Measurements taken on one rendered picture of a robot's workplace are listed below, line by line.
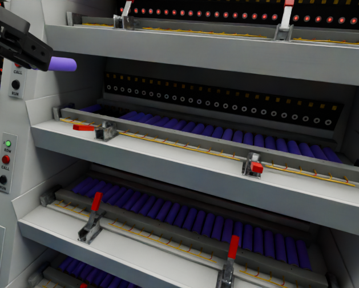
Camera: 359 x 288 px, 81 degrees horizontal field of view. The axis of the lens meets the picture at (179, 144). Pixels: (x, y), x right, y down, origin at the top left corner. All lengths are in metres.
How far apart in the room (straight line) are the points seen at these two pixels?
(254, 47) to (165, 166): 0.22
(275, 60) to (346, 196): 0.21
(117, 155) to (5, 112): 0.27
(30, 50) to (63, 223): 0.34
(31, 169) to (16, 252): 0.18
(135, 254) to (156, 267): 0.05
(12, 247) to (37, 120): 0.27
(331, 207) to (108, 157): 0.35
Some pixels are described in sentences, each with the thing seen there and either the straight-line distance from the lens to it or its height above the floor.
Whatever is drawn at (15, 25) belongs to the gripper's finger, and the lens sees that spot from 0.25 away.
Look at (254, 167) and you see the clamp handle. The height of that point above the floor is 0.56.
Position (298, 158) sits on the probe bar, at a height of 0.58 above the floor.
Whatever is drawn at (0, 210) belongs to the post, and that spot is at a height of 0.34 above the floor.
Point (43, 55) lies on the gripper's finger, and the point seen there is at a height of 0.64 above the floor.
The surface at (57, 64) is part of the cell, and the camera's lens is 0.35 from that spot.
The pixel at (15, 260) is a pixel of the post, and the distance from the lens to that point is 0.62.
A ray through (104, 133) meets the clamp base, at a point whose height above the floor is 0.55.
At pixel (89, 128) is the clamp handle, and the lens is 0.37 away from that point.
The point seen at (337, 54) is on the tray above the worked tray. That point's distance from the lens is 0.37.
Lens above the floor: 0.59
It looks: 5 degrees down
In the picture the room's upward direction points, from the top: 11 degrees clockwise
